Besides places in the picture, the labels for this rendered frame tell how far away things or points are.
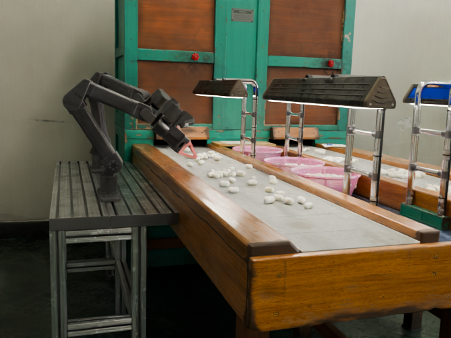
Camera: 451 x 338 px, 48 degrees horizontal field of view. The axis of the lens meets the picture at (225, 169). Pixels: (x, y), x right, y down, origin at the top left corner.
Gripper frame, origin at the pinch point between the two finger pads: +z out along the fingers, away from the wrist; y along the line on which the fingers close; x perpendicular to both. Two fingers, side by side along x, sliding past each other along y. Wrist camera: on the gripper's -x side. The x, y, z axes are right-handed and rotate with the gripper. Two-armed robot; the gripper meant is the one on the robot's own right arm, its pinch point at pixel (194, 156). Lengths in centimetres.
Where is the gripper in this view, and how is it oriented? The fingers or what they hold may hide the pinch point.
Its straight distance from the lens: 191.3
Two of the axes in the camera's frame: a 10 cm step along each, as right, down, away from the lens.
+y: -3.0, -1.6, 9.4
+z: 7.1, 6.2, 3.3
